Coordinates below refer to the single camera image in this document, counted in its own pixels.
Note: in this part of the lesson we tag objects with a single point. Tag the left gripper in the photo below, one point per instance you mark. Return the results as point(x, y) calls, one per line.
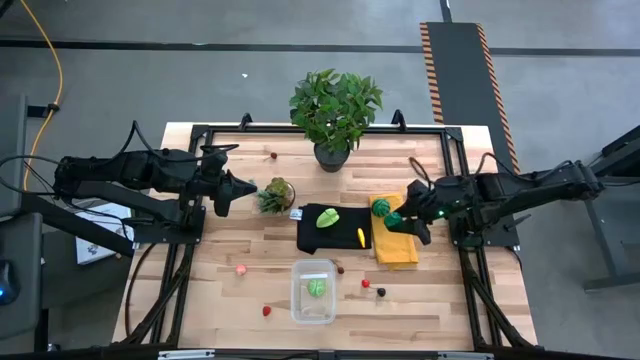
point(215, 172)

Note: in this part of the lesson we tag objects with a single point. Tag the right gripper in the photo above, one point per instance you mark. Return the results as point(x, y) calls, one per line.
point(450, 200)

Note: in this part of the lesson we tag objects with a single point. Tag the dark green toy bell pepper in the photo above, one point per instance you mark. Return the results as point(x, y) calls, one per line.
point(393, 219)

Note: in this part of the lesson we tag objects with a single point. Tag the dark red toy cherry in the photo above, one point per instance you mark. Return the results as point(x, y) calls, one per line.
point(340, 270)
point(273, 155)

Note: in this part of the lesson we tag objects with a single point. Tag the yellow elongated toy fruit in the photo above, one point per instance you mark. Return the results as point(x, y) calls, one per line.
point(361, 237)

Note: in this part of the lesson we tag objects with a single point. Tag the pink toy peach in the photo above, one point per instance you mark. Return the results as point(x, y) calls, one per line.
point(241, 270)

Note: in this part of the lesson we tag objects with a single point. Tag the black toy berry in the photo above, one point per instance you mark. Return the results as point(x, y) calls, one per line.
point(381, 291)

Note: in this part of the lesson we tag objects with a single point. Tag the bright red toy cherry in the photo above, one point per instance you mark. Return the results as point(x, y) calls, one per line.
point(365, 283)

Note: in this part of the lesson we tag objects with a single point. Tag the light green toy star fruit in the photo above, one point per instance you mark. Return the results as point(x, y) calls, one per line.
point(327, 218)

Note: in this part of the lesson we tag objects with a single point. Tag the red toy strawberry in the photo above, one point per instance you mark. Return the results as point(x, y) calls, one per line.
point(266, 311)

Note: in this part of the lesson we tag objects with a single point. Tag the light green toy cabbage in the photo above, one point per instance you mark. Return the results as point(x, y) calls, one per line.
point(316, 288)

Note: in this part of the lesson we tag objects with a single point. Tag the leafy plant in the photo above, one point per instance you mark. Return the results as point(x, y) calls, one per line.
point(332, 107)

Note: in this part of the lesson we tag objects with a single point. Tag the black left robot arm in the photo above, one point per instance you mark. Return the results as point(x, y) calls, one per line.
point(125, 167)

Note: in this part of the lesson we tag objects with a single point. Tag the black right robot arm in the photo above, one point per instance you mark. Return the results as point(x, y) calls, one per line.
point(540, 190)

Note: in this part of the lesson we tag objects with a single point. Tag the clear plastic tupperware container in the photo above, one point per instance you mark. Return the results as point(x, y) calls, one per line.
point(300, 310)

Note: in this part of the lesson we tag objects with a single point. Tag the yellow cloth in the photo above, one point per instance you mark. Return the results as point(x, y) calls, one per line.
point(395, 247)

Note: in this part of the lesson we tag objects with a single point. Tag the small succulent plant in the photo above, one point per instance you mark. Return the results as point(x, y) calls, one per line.
point(275, 196)

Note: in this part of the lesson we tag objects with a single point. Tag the black cloth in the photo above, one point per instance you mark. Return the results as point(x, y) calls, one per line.
point(340, 235)

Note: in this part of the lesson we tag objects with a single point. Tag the black striped-edge floor mat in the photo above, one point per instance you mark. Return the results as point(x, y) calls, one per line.
point(460, 75)

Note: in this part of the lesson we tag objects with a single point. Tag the white paper sheet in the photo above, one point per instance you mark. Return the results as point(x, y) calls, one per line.
point(95, 250)

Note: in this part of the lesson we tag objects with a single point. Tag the black diagonal support beam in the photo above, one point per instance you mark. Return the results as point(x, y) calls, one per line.
point(75, 225)

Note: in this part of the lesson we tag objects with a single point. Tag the dark grey metal stand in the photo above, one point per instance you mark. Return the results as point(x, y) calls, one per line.
point(615, 240)

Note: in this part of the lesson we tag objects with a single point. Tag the dark grey desk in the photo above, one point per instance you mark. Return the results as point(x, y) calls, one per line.
point(20, 280)

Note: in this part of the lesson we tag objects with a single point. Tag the black computer mouse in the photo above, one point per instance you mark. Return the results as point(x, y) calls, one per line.
point(7, 287)

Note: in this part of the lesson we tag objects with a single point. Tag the black metal table frame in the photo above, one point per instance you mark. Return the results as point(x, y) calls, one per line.
point(250, 129)

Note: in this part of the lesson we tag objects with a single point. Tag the silver metal bracket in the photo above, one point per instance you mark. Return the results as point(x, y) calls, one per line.
point(185, 355)
point(465, 356)

